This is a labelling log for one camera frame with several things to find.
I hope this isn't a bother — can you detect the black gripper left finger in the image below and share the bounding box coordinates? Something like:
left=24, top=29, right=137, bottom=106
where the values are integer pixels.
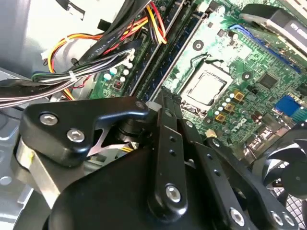
left=11, top=89, right=189, bottom=218

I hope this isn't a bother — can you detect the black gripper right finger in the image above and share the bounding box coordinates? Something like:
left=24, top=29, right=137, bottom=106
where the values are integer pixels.
left=172, top=95, right=300, bottom=230

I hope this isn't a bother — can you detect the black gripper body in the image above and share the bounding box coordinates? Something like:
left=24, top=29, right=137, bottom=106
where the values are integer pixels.
left=49, top=146, right=226, bottom=230

